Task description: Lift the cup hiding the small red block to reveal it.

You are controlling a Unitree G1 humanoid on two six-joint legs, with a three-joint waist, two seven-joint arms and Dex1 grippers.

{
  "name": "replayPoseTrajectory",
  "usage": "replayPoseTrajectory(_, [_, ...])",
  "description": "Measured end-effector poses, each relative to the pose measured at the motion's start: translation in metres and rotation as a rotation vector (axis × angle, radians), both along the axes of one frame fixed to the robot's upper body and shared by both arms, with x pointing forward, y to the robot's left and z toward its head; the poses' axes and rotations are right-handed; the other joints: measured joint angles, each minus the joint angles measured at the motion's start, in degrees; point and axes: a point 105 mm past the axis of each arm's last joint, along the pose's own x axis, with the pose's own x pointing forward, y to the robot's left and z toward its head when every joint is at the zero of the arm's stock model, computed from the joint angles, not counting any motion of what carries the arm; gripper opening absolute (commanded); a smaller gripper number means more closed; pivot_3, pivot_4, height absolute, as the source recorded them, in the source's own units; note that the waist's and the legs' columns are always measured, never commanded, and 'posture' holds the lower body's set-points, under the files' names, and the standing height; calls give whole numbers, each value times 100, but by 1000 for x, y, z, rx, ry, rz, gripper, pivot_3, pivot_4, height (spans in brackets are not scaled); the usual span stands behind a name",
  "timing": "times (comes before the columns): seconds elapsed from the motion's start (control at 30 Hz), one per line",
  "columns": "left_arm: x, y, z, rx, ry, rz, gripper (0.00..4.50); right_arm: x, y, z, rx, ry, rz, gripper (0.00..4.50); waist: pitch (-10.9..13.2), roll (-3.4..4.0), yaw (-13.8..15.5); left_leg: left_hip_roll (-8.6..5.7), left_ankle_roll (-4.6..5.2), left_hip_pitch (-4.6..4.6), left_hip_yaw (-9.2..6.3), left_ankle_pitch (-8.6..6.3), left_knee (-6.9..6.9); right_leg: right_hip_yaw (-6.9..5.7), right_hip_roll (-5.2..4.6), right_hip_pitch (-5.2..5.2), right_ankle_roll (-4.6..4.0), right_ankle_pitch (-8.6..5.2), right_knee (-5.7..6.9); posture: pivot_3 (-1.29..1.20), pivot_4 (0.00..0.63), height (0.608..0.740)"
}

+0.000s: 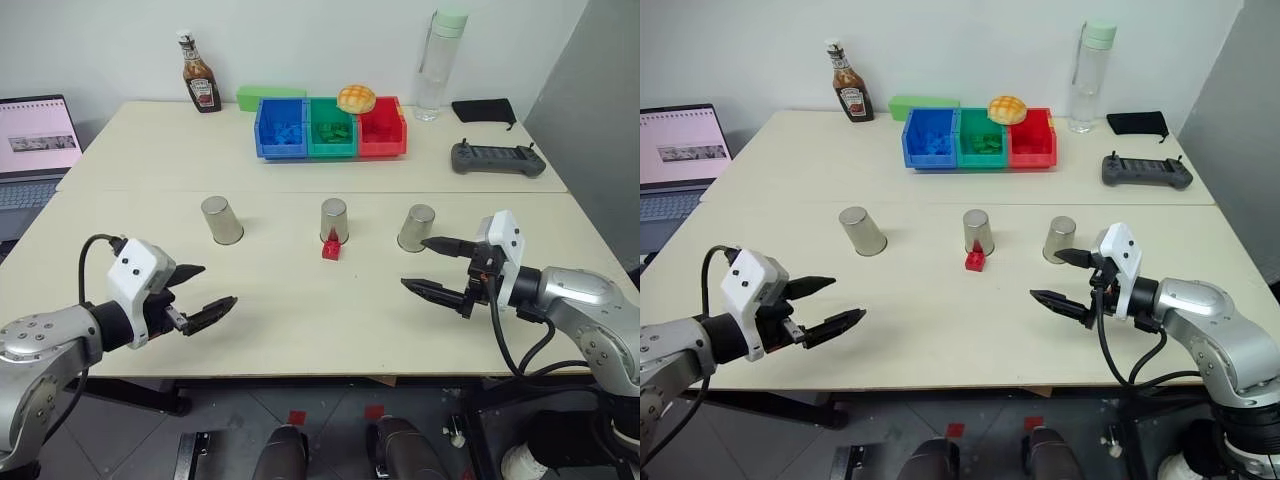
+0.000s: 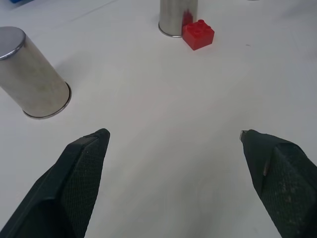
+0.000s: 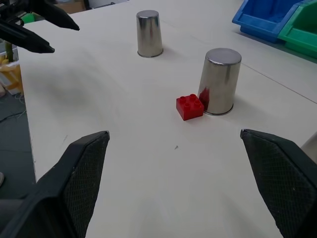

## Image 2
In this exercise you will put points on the steel cup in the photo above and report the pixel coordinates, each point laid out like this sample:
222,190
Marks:
29,74
173,17

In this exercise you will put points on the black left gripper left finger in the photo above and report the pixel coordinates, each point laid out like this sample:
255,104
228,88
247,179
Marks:
69,188

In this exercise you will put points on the blue box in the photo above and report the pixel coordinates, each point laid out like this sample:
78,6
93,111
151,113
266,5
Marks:
15,2

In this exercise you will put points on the red toy building brick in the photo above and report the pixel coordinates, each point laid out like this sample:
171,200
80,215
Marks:
198,34

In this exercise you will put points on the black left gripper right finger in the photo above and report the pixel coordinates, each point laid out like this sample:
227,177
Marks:
284,183

